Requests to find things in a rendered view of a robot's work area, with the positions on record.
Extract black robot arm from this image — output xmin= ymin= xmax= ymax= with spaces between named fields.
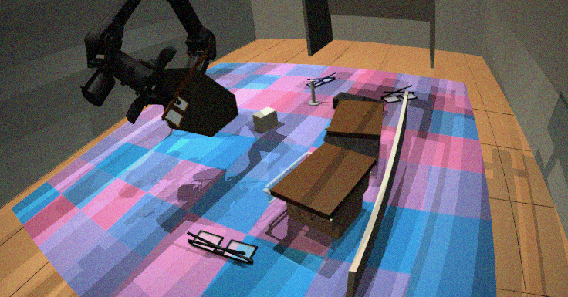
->
xmin=79 ymin=0 xmax=216 ymax=107

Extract beige cube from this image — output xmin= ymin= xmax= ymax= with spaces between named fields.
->
xmin=252 ymin=106 xmax=279 ymax=133

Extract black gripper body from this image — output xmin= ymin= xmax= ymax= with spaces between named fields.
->
xmin=119 ymin=46 xmax=177 ymax=124

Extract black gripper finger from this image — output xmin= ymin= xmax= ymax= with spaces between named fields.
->
xmin=145 ymin=91 xmax=170 ymax=107
xmin=154 ymin=72 xmax=181 ymax=105

